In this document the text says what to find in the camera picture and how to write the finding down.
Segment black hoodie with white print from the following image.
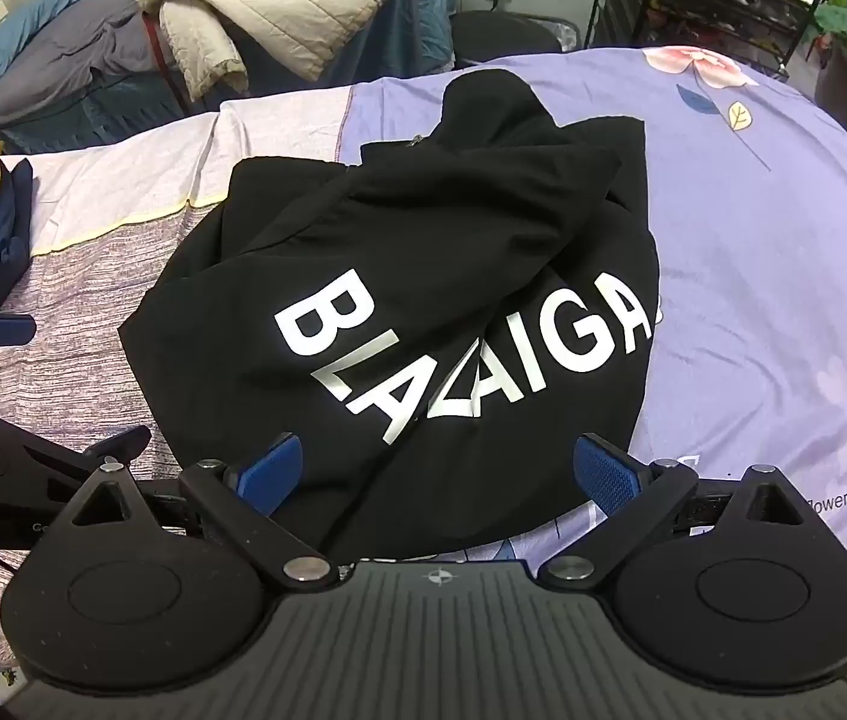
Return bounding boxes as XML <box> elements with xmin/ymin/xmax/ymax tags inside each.
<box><xmin>118</xmin><ymin>69</ymin><xmax>663</xmax><ymax>563</ymax></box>

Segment black bin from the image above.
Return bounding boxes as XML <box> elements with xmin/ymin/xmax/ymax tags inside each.
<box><xmin>451</xmin><ymin>10</ymin><xmax>584</xmax><ymax>70</ymax></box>

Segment navy blue garment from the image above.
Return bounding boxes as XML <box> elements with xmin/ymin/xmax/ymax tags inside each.
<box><xmin>0</xmin><ymin>157</ymin><xmax>36</xmax><ymax>314</ymax></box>

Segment grey pink striped blanket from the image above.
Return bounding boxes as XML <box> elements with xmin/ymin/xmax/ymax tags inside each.
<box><xmin>0</xmin><ymin>201</ymin><xmax>245</xmax><ymax>670</ymax></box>

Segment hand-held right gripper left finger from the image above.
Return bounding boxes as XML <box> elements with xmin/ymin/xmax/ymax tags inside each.
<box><xmin>67</xmin><ymin>431</ymin><xmax>335</xmax><ymax>590</ymax></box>

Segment beige puffer jacket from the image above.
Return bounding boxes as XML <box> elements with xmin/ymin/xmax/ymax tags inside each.
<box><xmin>134</xmin><ymin>0</ymin><xmax>396</xmax><ymax>102</ymax></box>

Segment teal hanging garment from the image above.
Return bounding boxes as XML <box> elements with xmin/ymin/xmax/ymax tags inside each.
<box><xmin>319</xmin><ymin>0</ymin><xmax>459</xmax><ymax>88</ymax></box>

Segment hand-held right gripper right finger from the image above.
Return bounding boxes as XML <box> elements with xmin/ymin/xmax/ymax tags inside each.
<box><xmin>539</xmin><ymin>431</ymin><xmax>809</xmax><ymax>590</ymax></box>

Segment dark red chair frame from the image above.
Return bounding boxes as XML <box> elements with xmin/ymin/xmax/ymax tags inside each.
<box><xmin>140</xmin><ymin>13</ymin><xmax>171</xmax><ymax>87</ymax></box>

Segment grey duvet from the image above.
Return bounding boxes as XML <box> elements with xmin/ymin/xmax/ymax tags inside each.
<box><xmin>0</xmin><ymin>0</ymin><xmax>170</xmax><ymax>128</ymax></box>

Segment purple floral bedsheet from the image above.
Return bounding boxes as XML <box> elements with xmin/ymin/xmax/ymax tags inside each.
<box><xmin>337</xmin><ymin>45</ymin><xmax>847</xmax><ymax>587</ymax></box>

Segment black metal shelf rack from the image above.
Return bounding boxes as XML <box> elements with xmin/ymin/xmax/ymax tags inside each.
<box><xmin>594</xmin><ymin>0</ymin><xmax>839</xmax><ymax>82</ymax></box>

